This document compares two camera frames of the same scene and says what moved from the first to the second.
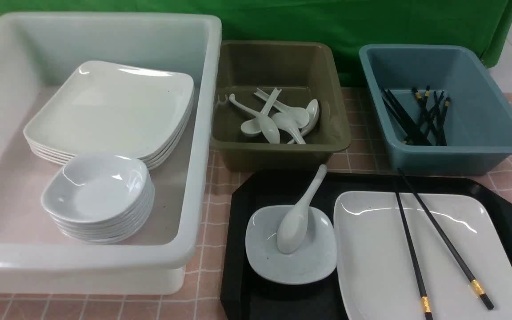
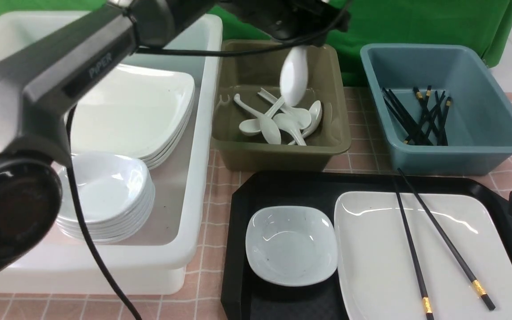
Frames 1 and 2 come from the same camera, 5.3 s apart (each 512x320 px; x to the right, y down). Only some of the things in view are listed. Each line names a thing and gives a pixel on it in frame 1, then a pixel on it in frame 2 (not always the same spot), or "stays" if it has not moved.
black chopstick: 487,302 stays
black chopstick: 426,298 stays
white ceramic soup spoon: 292,230 to 293,74
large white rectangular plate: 377,276 stays
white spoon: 251,127 to 268,127
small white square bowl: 316,258 stays
